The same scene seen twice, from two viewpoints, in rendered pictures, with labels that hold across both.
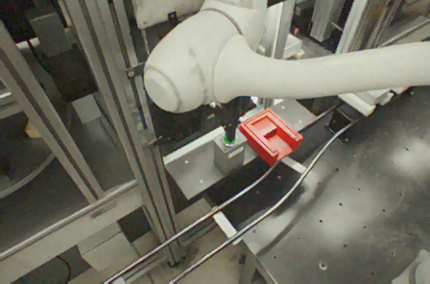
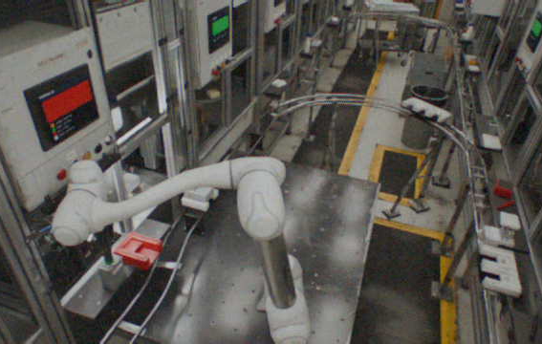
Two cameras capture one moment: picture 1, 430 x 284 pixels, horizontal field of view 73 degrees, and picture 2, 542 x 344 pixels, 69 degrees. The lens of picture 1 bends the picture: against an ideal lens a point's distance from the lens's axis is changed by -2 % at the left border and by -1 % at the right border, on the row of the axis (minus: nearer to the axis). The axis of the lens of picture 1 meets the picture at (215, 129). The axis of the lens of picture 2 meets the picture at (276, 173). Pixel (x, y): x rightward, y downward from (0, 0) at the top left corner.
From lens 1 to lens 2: 0.88 m
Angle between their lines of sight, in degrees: 31
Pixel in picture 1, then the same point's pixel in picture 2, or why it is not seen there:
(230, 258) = not seen: outside the picture
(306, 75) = (133, 204)
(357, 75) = (155, 197)
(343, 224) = (218, 290)
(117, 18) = (14, 210)
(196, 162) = (89, 292)
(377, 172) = (230, 246)
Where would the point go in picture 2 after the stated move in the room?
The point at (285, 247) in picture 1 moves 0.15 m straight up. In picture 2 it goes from (183, 325) to (180, 303)
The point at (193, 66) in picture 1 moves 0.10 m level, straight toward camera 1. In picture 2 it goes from (80, 219) to (94, 239)
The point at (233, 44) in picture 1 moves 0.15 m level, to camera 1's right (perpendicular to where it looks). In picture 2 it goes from (96, 203) to (145, 186)
